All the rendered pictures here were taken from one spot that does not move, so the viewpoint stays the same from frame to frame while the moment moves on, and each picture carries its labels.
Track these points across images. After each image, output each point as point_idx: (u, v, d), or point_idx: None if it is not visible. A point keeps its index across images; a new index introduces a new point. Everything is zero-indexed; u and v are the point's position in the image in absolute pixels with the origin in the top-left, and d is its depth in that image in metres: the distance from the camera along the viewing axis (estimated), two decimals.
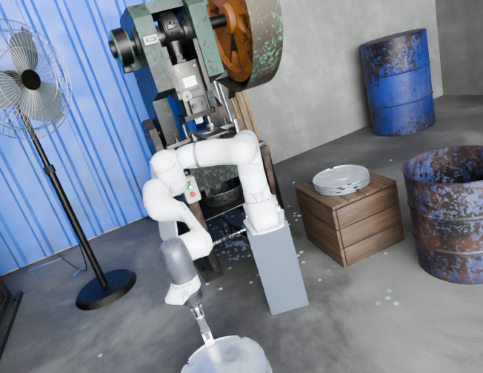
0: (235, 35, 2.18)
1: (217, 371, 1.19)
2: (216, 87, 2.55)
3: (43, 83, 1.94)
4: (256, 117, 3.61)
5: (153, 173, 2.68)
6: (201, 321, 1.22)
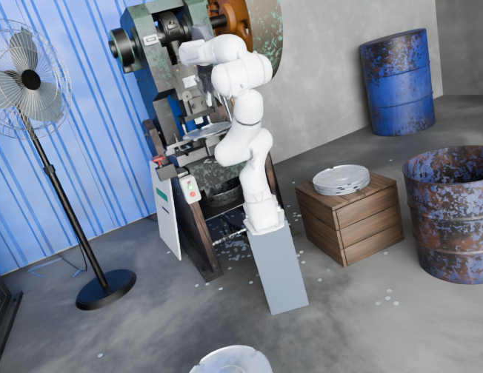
0: (225, 1, 2.13)
1: (208, 129, 2.13)
2: None
3: (43, 83, 1.94)
4: None
5: (153, 173, 2.68)
6: (196, 83, 1.81)
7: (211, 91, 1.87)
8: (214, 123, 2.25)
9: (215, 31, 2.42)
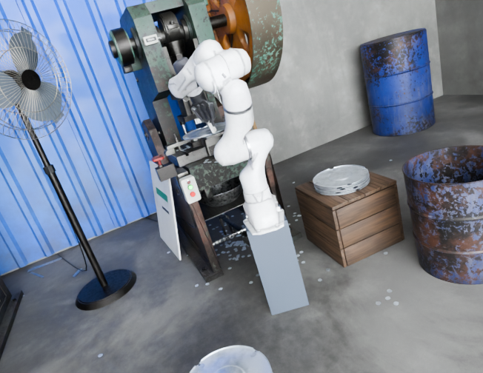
0: (227, 1, 2.10)
1: (205, 130, 2.11)
2: None
3: (43, 83, 1.94)
4: (256, 117, 3.61)
5: (153, 173, 2.68)
6: (195, 111, 1.94)
7: (210, 120, 1.94)
8: (196, 137, 2.00)
9: (210, 15, 2.39)
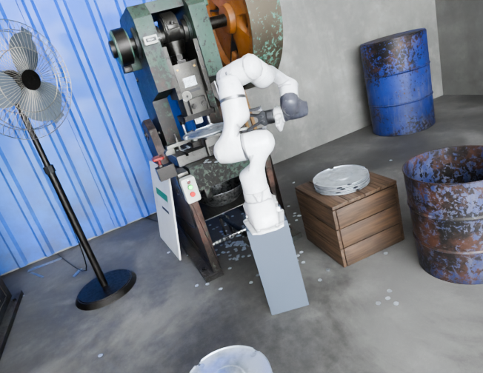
0: (235, 12, 2.07)
1: (209, 129, 2.12)
2: (216, 87, 2.55)
3: (43, 83, 1.94)
4: (256, 117, 3.61)
5: (153, 173, 2.68)
6: None
7: None
8: None
9: None
